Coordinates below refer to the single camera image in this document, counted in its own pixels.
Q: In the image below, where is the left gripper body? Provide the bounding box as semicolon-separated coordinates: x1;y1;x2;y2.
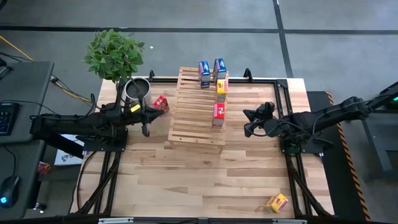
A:
124;96;150;138

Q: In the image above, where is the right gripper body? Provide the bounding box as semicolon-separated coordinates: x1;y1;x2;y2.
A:
257;101;289;138

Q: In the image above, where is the red Froot Loops cereal box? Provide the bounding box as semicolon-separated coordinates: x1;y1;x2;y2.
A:
211;102;226;129
152;95;170;113

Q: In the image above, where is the yellow Corn Pops cereal box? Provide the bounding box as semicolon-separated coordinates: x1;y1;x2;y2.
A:
264;193;289;214
216;79;229;103

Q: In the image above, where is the blue Frosted Flakes cereal box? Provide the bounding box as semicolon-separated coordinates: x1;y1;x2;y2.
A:
213;58;227;84
198;60;211;89

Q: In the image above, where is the light wooden slatted shelf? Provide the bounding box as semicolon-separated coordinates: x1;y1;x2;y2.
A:
167;66;230;154

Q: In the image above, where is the green leafy potted tree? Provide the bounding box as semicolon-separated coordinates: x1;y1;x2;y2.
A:
83;28;146;100

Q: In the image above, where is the white printed paper box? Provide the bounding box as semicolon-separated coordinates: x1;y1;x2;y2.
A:
54;133;85;167

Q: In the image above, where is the black floor mat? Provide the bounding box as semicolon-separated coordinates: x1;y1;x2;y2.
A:
306;90;373;222

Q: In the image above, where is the yellow black hazard tape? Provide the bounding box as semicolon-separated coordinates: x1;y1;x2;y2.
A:
325;90;373;222

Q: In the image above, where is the small pink object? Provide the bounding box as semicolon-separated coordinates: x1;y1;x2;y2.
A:
37;161;51;175

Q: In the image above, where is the grey metal stand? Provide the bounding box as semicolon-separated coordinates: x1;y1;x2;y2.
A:
362;108;398;174

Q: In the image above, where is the grey side desk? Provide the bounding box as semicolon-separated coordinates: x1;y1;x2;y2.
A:
0;60;55;220

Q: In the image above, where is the black device green light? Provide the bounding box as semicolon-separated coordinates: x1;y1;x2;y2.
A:
377;81;398;110

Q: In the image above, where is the black keyboard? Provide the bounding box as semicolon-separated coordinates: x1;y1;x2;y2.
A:
0;102;21;136

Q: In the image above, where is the black computer mouse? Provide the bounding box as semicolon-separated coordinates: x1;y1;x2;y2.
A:
0;175;21;208

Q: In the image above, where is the black aluminium table frame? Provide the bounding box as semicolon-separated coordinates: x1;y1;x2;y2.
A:
70;68;335;224

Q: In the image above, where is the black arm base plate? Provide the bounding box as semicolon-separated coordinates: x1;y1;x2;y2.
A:
82;127;129;153
279;136;325;156

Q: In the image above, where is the silver metal bracket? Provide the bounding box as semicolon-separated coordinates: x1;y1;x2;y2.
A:
98;217;134;224
272;218;308;224

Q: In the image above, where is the yellow cable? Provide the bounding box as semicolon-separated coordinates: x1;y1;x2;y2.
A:
0;34;94;103

